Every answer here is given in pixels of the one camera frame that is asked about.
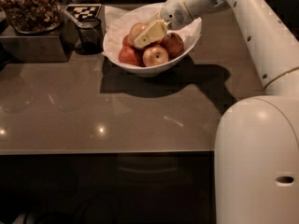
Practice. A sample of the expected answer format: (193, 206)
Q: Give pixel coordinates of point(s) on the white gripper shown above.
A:
(173, 12)

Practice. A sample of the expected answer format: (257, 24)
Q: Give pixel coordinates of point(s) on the yellow-red apple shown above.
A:
(154, 56)
(135, 30)

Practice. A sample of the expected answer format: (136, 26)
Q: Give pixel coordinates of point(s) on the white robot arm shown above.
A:
(256, 151)

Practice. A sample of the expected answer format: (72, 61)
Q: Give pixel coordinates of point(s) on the right red apple with sticker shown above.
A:
(173, 44)

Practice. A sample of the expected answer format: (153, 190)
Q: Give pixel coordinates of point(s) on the hidden dark red apple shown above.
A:
(125, 42)

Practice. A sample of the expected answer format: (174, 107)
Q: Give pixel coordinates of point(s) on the front left red apple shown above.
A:
(130, 56)

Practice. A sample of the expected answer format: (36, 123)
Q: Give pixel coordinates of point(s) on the white paper liner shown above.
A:
(119, 23)

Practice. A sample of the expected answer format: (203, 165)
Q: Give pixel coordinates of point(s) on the black mesh cup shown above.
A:
(90, 36)

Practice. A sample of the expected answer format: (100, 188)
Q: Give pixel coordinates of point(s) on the black white fiducial marker card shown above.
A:
(84, 11)

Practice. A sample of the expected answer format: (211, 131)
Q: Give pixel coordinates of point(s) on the glass jar of nuts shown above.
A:
(32, 16)

